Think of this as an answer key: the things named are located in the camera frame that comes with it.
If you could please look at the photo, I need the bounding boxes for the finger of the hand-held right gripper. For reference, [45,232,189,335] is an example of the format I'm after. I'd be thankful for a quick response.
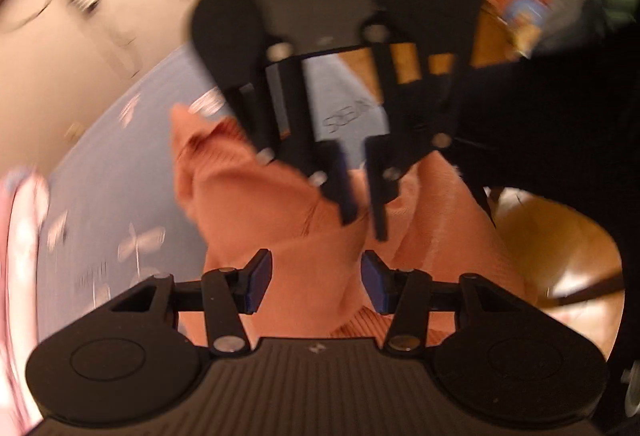
[365,16,468,239]
[225,44,358,226]

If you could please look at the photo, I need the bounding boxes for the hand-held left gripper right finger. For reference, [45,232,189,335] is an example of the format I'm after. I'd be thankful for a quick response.
[361,250,526,357]

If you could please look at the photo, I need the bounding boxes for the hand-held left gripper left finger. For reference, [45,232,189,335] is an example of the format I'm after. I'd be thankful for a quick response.
[111,249,273,357]

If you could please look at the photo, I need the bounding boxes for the orange striped knit sweater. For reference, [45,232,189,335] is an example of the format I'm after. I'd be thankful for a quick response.
[170,109,538,349]

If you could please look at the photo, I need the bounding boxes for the blue floral bed sheet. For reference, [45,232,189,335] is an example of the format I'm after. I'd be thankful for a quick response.
[37,51,391,317]

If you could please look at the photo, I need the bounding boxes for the person's dark clothing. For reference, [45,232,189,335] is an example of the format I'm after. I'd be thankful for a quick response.
[450,6,640,227]

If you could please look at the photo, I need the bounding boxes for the pink floral quilt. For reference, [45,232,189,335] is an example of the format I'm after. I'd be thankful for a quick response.
[0,166,51,432]

